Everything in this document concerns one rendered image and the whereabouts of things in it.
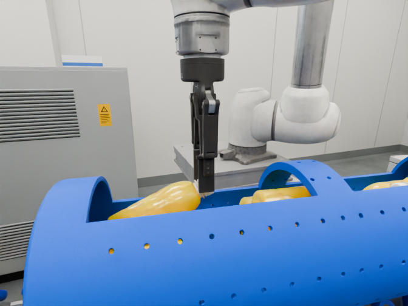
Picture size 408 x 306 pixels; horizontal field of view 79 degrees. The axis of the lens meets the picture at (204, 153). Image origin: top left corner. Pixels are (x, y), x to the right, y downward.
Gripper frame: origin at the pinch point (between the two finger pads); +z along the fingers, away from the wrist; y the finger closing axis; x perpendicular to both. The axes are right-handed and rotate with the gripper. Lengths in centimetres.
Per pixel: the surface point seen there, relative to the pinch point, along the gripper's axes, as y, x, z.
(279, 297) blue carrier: 19.6, 6.2, 11.9
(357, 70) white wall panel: -300, 316, -24
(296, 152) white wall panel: -288, 215, 99
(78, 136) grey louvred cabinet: -127, -55, 20
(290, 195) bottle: 7.6, 14.3, 3.3
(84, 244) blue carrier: 15.1, -18.3, 2.1
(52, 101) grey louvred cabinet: -125, -66, -3
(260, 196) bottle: 6.4, 9.1, 3.4
